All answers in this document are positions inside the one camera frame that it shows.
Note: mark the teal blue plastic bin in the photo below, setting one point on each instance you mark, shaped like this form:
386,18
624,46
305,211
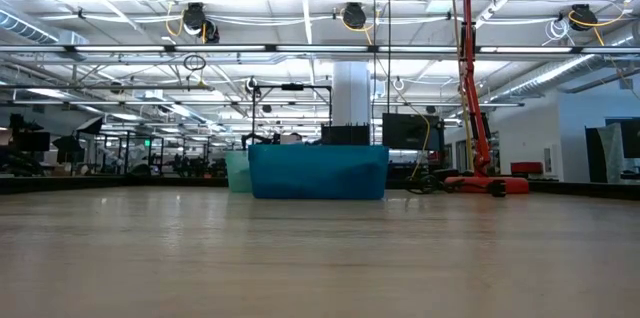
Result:
320,173

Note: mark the person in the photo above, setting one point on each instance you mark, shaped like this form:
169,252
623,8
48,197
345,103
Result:
297,137

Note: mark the black box with antennas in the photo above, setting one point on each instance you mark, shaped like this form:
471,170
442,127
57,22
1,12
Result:
345,135

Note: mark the white square pillar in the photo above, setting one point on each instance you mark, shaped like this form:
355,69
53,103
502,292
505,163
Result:
351,93

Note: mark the translucent green plastic bin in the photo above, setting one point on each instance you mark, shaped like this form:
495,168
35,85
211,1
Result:
237,173

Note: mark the black flat screen monitor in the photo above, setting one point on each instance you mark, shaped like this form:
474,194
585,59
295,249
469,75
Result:
410,132

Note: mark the orange articulated stand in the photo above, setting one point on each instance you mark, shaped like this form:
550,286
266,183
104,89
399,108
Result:
470,73

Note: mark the red cushion seat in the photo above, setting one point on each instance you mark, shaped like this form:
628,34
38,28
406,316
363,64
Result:
526,168

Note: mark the small black background monitor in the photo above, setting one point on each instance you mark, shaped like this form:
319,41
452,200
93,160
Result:
34,141

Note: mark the black metal rig frame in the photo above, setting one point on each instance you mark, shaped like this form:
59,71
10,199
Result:
292,86

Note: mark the black aluminium frame rail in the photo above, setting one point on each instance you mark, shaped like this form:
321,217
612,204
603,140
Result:
100,185

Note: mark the silver ventilation duct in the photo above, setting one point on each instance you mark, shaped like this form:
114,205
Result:
30,28
550,75

